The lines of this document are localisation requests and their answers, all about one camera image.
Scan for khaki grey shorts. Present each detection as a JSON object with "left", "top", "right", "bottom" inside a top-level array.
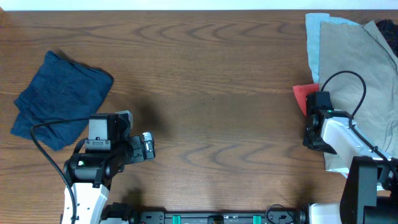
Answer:
[{"left": 319, "top": 21, "right": 397, "bottom": 157}]

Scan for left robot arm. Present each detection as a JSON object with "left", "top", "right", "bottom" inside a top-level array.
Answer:
[{"left": 61, "top": 132, "right": 155, "bottom": 224}]

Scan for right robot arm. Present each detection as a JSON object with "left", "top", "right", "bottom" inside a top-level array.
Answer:
[{"left": 303, "top": 91, "right": 397, "bottom": 224}]

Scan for red orange cloth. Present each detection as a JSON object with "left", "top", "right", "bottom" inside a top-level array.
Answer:
[{"left": 292, "top": 83, "right": 319, "bottom": 116}]

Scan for light blue shirt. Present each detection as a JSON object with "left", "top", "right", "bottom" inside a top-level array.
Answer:
[{"left": 305, "top": 13, "right": 359, "bottom": 83}]

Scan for folded navy blue garment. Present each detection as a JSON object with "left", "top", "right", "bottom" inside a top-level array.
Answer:
[{"left": 10, "top": 51, "right": 114, "bottom": 139}]

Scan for black printed garment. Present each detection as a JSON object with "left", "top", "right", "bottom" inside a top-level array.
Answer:
[{"left": 376, "top": 19, "right": 398, "bottom": 56}]

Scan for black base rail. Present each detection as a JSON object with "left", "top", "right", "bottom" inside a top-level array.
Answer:
[{"left": 99, "top": 203, "right": 309, "bottom": 224}]

